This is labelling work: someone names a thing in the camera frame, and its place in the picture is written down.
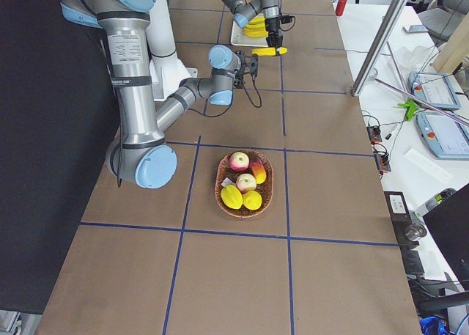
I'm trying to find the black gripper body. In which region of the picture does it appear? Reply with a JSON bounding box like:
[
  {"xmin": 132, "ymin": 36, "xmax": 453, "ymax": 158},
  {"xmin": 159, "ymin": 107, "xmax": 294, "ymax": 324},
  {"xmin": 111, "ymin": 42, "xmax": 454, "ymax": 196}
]
[
  {"xmin": 234, "ymin": 51, "xmax": 259, "ymax": 79},
  {"xmin": 265, "ymin": 15, "xmax": 295, "ymax": 37}
]

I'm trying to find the yellow banana moved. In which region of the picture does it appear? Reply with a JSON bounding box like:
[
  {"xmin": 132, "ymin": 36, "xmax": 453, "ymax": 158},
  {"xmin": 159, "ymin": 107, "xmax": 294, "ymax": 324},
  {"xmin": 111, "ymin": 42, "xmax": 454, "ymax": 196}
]
[
  {"xmin": 249, "ymin": 15, "xmax": 265, "ymax": 24},
  {"xmin": 243, "ymin": 23, "xmax": 266, "ymax": 34}
]

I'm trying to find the yellow banana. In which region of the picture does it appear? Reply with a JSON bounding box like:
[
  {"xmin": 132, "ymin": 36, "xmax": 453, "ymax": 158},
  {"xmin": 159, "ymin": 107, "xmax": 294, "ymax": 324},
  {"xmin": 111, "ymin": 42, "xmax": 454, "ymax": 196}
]
[
  {"xmin": 251, "ymin": 47, "xmax": 288, "ymax": 56},
  {"xmin": 243, "ymin": 29, "xmax": 268, "ymax": 39}
]

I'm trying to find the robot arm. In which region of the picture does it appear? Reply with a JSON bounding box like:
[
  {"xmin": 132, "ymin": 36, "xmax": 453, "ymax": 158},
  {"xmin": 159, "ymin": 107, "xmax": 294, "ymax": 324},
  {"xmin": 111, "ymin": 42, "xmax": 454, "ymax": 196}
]
[
  {"xmin": 61, "ymin": 0, "xmax": 257, "ymax": 189},
  {"xmin": 221, "ymin": 0, "xmax": 295, "ymax": 56}
]

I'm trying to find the brown wicker basket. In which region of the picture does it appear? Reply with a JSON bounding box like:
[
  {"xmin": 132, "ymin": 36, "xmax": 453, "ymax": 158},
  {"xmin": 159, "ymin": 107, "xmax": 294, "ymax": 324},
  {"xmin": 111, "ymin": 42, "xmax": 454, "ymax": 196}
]
[{"xmin": 215, "ymin": 149, "xmax": 273, "ymax": 218}]

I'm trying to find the white rectangular bear tray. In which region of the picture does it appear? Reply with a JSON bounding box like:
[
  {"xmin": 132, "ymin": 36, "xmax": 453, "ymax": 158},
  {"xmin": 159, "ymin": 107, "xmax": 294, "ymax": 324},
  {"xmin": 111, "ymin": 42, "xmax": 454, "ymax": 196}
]
[{"xmin": 230, "ymin": 21, "xmax": 268, "ymax": 48}]

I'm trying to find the red apple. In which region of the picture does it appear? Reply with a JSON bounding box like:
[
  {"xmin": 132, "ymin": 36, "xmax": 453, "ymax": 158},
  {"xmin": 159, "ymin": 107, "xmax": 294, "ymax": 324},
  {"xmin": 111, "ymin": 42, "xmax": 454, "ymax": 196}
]
[{"xmin": 229, "ymin": 151, "xmax": 250, "ymax": 172}]

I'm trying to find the orange fruit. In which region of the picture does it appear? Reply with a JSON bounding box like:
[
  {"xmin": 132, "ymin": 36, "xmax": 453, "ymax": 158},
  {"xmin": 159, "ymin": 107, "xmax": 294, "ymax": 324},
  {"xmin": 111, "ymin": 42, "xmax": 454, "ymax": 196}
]
[{"xmin": 249, "ymin": 158, "xmax": 267, "ymax": 184}]

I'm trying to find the pink white peach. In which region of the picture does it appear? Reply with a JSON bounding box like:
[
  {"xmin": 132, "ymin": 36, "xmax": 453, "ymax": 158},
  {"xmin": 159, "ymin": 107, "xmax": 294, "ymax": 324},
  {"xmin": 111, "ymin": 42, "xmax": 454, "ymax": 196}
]
[{"xmin": 236, "ymin": 173, "xmax": 257, "ymax": 194}]

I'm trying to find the yellow starfruit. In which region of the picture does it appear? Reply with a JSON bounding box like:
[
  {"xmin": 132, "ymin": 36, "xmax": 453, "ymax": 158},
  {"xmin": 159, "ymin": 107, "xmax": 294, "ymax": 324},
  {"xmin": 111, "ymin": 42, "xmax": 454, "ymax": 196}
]
[{"xmin": 221, "ymin": 185, "xmax": 243, "ymax": 209}]

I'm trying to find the yellow lemon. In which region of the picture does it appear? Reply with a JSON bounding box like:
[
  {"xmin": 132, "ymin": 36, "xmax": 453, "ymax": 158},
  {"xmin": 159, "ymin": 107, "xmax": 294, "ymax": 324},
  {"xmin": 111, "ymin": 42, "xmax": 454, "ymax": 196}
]
[{"xmin": 242, "ymin": 190, "xmax": 262, "ymax": 210}]

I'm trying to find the teach pendant far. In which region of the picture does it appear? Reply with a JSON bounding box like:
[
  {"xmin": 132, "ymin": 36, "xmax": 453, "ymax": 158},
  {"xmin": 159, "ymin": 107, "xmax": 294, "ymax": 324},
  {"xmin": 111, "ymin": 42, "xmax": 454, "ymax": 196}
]
[{"xmin": 411, "ymin": 71, "xmax": 461, "ymax": 111}]

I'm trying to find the teach pendant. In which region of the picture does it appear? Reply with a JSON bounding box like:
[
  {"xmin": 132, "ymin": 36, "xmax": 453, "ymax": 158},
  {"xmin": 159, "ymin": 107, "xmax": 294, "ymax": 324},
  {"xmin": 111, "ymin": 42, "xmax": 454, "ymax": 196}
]
[
  {"xmin": 416, "ymin": 111, "xmax": 468, "ymax": 160},
  {"xmin": 411, "ymin": 71, "xmax": 461, "ymax": 111}
]

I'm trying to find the teach pendant near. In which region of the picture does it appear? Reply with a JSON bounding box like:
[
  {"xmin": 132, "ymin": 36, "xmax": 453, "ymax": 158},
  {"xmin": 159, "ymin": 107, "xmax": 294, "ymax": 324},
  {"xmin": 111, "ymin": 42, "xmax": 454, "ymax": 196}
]
[{"xmin": 416, "ymin": 111, "xmax": 468, "ymax": 160}]

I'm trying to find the long metal grabber tool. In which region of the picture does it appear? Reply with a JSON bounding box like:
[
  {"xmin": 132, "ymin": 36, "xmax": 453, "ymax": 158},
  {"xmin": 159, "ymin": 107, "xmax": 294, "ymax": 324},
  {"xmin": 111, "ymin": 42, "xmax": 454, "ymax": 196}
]
[{"xmin": 369, "ymin": 74, "xmax": 469, "ymax": 125}]

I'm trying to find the black braided cable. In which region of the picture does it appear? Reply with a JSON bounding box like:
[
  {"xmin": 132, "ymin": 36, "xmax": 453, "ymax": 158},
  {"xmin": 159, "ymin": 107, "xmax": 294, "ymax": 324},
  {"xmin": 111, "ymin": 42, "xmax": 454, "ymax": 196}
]
[{"xmin": 186, "ymin": 74, "xmax": 263, "ymax": 117}]

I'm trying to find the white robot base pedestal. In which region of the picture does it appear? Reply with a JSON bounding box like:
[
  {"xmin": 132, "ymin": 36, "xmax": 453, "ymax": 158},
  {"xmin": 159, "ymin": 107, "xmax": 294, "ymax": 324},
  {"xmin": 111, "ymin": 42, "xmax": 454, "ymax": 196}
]
[{"xmin": 146, "ymin": 0, "xmax": 198, "ymax": 101}]

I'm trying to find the aluminium frame post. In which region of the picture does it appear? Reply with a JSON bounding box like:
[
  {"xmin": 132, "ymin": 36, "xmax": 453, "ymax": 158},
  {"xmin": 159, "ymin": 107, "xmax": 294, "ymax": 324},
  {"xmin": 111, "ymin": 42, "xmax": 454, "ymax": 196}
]
[{"xmin": 351, "ymin": 0, "xmax": 407, "ymax": 97}]

